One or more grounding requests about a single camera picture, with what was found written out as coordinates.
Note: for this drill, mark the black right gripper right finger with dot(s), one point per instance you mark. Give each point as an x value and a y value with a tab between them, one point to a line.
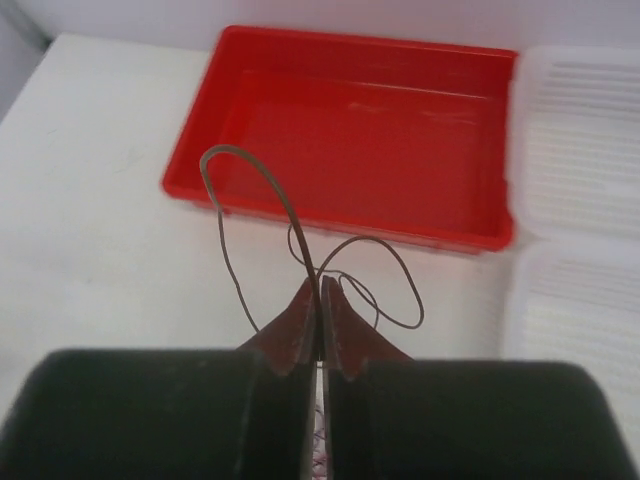
389	416

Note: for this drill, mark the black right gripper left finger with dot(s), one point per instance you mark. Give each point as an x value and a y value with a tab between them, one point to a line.
243	413

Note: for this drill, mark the near white perforated basket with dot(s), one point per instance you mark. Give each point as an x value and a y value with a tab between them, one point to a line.
575	301

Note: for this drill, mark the white perforated basket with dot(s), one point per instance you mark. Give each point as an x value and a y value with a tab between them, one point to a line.
573	135
575	301

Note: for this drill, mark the red plastic tray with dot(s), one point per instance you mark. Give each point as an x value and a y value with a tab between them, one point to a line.
399	139

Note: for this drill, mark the far white perforated basket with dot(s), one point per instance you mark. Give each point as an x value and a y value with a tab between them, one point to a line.
573	135

